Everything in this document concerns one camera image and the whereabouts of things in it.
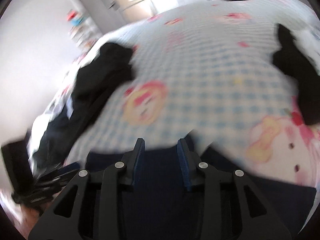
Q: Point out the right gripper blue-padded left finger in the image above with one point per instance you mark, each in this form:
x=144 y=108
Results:
x=66 y=216

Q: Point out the red blue plush toy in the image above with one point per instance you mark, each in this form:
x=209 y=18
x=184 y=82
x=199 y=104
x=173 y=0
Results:
x=75 y=18

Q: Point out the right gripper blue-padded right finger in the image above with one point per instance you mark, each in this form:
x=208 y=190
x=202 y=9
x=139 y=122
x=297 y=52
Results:
x=233 y=207

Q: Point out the blue checkered cartoon blanket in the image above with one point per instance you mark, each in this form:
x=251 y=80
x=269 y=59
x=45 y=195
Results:
x=204 y=68

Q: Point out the black jacket on bed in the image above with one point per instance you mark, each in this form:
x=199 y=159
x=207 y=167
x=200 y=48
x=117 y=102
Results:
x=94 y=84

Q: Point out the folded black garment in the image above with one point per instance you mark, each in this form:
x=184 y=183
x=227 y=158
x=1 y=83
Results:
x=291 y=61

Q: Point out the beige refrigerator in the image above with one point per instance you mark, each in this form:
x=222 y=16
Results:
x=136 y=10

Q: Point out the folded white printed garment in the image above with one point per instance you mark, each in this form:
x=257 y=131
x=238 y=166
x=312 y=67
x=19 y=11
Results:
x=307 y=41

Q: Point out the navy striped track pants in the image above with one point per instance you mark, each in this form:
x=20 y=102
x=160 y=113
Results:
x=173 y=193

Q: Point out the grey door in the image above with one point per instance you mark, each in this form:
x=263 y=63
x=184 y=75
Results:
x=105 y=14

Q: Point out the small white shelf rack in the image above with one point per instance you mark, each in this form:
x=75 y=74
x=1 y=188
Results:
x=85 y=35

